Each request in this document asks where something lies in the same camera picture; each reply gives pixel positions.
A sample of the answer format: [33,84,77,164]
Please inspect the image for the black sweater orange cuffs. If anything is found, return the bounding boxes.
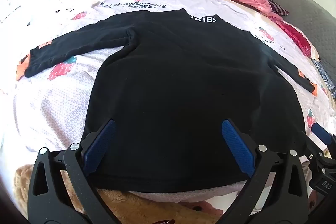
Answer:
[25,9,315,193]

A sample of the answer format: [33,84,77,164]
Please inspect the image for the tan fluffy blanket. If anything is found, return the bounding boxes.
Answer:
[14,164,223,223]

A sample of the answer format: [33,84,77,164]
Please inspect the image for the strawberry bear bed sheet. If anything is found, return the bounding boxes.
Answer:
[1,0,335,191]

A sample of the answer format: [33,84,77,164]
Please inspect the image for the red patterned pillow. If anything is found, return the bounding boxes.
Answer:
[270,16,320,61]

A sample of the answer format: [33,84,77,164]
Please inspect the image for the grey headboard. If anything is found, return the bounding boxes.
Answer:
[273,0,336,81]

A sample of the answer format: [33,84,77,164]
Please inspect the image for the striped purple pillow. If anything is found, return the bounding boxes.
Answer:
[267,0,289,16]

